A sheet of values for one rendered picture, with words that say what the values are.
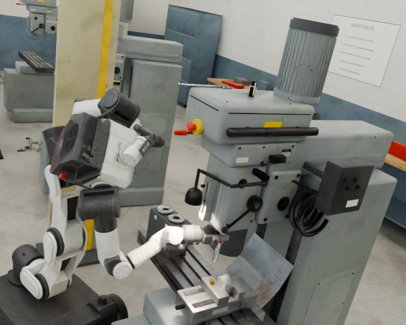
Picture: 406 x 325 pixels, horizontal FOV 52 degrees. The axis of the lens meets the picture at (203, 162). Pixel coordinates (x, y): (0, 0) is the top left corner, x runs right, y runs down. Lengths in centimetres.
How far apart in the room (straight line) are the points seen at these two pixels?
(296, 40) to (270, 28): 634
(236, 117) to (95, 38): 185
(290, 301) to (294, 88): 106
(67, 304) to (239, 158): 134
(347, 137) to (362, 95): 455
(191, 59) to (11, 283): 702
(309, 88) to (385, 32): 476
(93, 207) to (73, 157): 20
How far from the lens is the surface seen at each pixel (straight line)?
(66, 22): 312
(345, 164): 169
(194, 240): 186
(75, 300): 252
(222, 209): 174
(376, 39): 656
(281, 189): 185
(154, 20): 1143
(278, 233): 219
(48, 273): 235
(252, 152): 165
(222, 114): 149
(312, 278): 217
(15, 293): 259
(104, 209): 163
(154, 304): 209
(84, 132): 164
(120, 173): 169
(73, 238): 214
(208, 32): 904
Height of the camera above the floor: 221
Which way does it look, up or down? 21 degrees down
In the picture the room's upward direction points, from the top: 11 degrees clockwise
